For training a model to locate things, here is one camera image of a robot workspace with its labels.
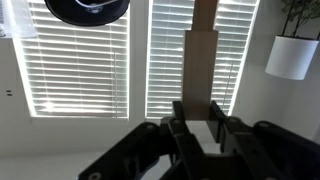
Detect light wooden block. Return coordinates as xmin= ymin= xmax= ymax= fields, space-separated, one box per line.
xmin=182 ymin=0 xmax=219 ymax=120

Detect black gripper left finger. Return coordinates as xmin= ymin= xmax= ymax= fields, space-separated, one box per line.
xmin=168 ymin=101 xmax=207 ymax=180

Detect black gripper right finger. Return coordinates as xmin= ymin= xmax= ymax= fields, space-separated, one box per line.
xmin=207 ymin=101 xmax=247 ymax=153

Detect white hanging planter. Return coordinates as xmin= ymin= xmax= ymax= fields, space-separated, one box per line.
xmin=265 ymin=36 xmax=319 ymax=80

